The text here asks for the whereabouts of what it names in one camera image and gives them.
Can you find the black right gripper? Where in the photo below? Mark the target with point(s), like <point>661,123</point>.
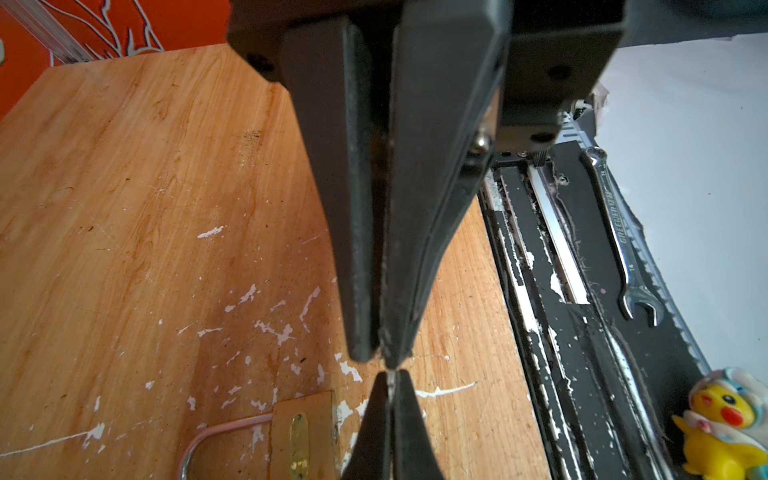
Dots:
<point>427,73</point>

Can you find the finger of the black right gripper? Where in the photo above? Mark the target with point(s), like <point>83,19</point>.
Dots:
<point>326,66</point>

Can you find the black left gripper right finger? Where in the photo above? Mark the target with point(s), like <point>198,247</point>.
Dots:
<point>412,453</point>

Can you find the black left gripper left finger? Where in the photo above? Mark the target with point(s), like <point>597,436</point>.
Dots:
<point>371,458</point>

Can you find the brass padlock with steel shackle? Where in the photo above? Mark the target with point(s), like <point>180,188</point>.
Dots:
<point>302,438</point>

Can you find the silver wrench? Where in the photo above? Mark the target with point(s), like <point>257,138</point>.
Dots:
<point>634,292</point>

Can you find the small toy figure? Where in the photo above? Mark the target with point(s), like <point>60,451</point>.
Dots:
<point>725,426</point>

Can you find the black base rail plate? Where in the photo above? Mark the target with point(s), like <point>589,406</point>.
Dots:
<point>604,387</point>

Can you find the aluminium frame post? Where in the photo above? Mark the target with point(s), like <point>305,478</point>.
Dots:
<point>47,30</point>

